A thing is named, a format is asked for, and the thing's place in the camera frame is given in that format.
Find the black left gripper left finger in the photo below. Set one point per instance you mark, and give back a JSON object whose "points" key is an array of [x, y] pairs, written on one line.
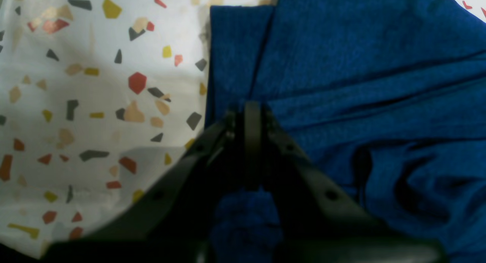
{"points": [[171, 222]]}

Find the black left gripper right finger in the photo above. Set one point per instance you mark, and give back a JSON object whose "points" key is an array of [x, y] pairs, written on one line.
{"points": [[320, 222]]}

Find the dark blue t-shirt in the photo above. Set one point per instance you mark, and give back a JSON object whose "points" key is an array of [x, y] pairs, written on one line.
{"points": [[387, 97]]}

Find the terrazzo patterned table cloth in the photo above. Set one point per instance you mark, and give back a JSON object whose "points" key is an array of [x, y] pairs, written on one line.
{"points": [[98, 99]]}

